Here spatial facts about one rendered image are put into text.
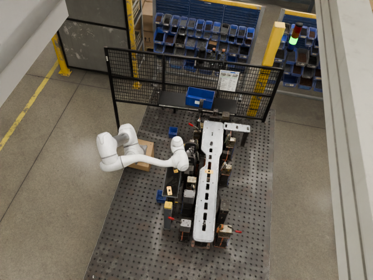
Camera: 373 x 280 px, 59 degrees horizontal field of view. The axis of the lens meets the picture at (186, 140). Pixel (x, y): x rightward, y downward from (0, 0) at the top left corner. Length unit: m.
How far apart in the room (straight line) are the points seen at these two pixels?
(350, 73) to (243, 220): 2.87
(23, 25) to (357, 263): 0.78
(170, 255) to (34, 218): 1.87
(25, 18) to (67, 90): 4.75
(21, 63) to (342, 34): 0.70
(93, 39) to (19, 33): 4.34
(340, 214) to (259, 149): 3.39
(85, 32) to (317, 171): 3.79
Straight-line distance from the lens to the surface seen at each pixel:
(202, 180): 3.23
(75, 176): 4.54
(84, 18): 5.03
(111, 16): 4.82
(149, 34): 5.90
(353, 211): 0.54
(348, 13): 0.84
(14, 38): 0.83
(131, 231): 3.32
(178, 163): 2.65
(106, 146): 2.73
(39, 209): 4.43
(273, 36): 3.44
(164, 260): 3.21
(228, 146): 3.58
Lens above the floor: 3.77
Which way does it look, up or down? 52 degrees down
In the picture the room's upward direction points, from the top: 6 degrees clockwise
